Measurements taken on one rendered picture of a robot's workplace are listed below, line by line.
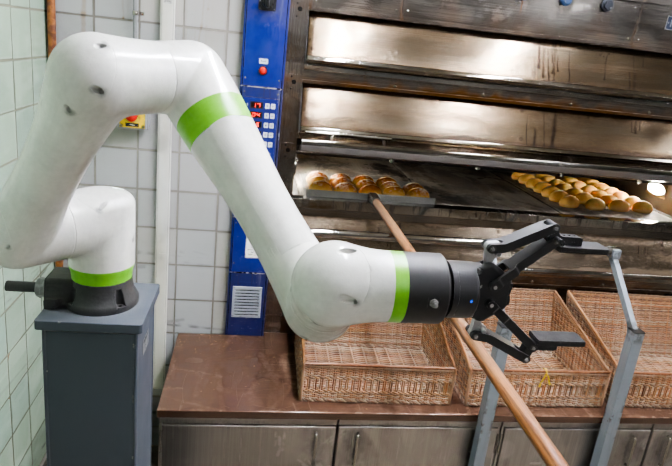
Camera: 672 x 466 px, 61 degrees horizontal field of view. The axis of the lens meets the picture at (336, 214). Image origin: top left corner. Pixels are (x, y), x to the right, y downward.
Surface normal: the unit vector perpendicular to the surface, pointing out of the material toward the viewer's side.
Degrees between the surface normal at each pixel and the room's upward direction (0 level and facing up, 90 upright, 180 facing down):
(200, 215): 90
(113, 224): 89
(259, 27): 90
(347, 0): 90
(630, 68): 70
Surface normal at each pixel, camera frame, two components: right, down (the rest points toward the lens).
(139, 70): 0.83, 0.00
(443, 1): 0.12, 0.29
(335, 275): 0.07, -0.32
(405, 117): 0.15, -0.05
